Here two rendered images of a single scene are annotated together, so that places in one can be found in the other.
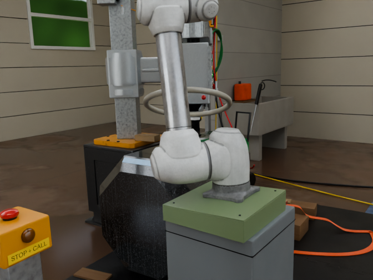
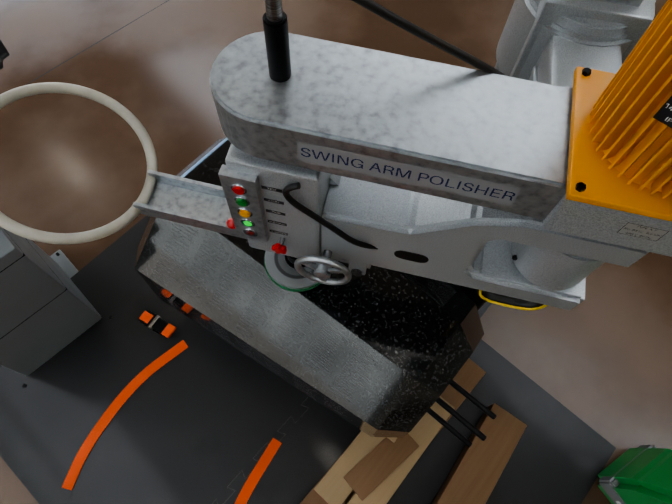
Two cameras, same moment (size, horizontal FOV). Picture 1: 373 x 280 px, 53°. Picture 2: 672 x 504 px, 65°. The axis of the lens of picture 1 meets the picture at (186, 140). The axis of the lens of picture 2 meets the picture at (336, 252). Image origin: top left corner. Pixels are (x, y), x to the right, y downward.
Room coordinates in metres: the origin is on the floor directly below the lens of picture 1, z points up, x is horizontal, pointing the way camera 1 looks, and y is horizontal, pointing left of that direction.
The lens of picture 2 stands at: (2.91, -0.74, 2.46)
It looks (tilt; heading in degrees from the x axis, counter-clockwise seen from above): 65 degrees down; 95
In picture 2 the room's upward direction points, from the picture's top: 4 degrees clockwise
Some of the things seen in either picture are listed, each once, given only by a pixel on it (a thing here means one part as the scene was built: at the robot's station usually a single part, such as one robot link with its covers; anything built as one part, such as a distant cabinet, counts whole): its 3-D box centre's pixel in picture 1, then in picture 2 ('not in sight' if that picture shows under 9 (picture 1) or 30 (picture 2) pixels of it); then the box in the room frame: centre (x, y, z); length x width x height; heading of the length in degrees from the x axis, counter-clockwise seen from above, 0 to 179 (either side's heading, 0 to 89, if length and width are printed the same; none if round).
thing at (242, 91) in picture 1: (244, 91); not in sight; (6.00, -0.94, 1.00); 0.50 x 0.22 x 0.33; 143
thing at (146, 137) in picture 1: (147, 137); not in sight; (3.23, 0.34, 0.81); 0.20 x 0.10 x 0.05; 65
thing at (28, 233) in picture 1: (28, 235); not in sight; (0.75, 0.34, 1.05); 0.03 x 0.02 x 0.03; 147
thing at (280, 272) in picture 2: (195, 136); (297, 257); (2.73, -0.07, 0.89); 0.21 x 0.21 x 0.01
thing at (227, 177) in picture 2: (209, 67); (247, 207); (2.65, -0.18, 1.39); 0.08 x 0.03 x 0.28; 175
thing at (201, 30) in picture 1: (196, 36); (460, 140); (3.08, -0.10, 1.63); 0.96 x 0.25 x 0.17; 175
